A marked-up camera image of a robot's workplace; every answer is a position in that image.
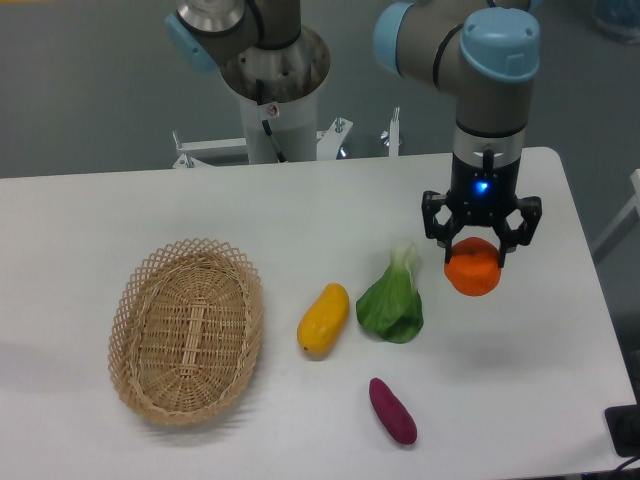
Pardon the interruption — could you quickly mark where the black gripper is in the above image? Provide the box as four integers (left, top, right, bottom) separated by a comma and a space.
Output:
421, 155, 542, 269

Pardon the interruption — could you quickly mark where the orange fruit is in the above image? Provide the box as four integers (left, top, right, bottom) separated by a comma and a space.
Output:
444, 237, 501, 297

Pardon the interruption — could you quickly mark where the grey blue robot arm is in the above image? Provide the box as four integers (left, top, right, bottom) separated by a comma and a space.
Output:
165, 1, 542, 256

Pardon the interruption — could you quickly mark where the green bok choy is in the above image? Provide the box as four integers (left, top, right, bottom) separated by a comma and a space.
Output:
356, 241, 424, 344

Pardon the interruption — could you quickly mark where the white furniture leg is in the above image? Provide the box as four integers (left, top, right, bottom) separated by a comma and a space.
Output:
591, 169, 639, 265

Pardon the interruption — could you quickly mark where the yellow mango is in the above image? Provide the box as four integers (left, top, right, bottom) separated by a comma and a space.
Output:
297, 283, 350, 356

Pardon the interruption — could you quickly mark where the purple sweet potato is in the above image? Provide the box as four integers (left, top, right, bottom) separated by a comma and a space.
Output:
369, 378, 418, 446

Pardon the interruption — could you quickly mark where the blue object top right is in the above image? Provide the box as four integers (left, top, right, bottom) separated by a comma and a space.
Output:
592, 0, 639, 45

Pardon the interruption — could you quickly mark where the black device at edge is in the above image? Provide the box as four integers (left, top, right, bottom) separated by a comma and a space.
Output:
604, 405, 639, 457

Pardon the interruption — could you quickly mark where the woven wicker basket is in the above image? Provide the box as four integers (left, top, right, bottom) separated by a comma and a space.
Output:
108, 239, 264, 426

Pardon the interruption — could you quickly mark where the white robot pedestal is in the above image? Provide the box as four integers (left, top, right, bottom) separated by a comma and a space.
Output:
171, 89, 404, 169

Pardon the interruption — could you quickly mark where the black cable on pedestal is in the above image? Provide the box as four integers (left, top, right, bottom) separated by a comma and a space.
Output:
255, 78, 289, 164

